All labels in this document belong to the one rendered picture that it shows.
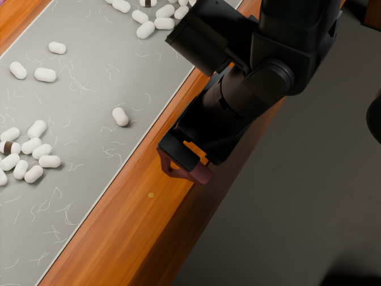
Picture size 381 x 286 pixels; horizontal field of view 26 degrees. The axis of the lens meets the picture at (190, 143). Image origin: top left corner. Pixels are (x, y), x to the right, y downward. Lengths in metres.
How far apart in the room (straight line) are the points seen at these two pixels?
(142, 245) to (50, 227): 0.15
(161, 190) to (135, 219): 0.06
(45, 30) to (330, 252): 0.95
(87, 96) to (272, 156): 0.93
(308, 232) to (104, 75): 0.87
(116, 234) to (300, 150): 1.11
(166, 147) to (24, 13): 0.65
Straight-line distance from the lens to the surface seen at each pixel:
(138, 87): 1.36
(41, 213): 1.24
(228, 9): 0.80
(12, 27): 1.45
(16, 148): 1.29
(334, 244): 2.07
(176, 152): 0.88
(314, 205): 2.12
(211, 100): 0.86
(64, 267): 1.16
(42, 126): 1.31
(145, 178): 1.22
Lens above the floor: 1.78
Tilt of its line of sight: 54 degrees down
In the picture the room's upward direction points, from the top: straight up
